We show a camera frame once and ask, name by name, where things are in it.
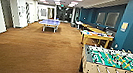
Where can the small white table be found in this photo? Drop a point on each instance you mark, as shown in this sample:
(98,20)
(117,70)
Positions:
(78,23)

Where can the green exit sign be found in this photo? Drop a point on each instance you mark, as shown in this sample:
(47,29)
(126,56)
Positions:
(62,4)

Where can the blue ping pong table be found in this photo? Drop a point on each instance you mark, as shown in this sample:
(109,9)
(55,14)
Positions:
(50,22)

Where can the yellow wall poster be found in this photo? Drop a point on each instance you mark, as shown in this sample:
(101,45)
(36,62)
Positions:
(124,26)

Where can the large interior window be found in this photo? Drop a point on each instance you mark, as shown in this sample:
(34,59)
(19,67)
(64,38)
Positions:
(112,19)

